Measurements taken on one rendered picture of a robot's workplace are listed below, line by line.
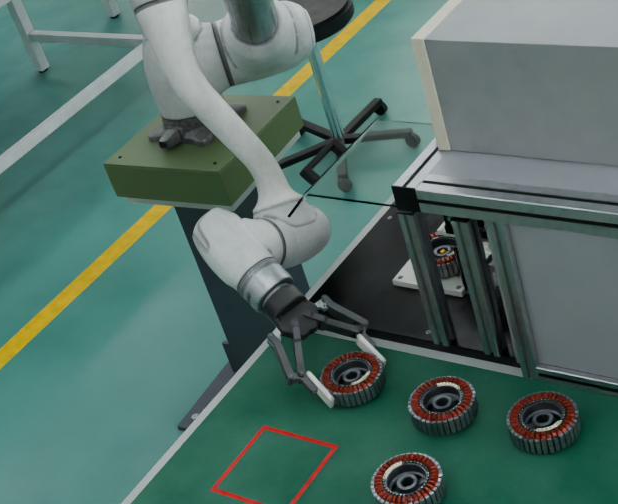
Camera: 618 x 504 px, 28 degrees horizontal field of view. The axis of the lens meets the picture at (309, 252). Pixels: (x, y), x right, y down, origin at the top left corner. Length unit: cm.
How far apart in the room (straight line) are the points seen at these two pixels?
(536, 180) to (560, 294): 19
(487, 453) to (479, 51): 62
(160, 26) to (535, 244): 80
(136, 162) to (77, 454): 97
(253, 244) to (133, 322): 172
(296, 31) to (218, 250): 77
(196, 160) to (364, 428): 95
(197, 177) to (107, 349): 117
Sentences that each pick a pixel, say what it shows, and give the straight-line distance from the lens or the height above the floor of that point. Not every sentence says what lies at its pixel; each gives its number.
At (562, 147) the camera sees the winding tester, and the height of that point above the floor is 114.
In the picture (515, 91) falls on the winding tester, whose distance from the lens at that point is 192.
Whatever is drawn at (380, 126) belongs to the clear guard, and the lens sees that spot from 227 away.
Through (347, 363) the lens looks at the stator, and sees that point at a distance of 220.
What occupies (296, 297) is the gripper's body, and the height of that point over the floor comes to 88.
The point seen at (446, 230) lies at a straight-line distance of 226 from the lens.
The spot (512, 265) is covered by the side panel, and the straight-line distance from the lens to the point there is 197.
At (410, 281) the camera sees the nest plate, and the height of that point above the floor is 78.
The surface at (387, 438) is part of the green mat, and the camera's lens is 208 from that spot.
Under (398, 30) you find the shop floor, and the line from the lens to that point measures 518.
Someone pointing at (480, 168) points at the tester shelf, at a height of 111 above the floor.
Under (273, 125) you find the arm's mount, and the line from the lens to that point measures 293.
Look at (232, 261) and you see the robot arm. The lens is 224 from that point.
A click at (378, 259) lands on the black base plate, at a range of 245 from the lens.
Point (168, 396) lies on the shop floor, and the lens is 359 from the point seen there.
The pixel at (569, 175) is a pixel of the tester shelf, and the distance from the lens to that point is 192.
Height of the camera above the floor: 215
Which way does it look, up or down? 33 degrees down
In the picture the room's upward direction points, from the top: 19 degrees counter-clockwise
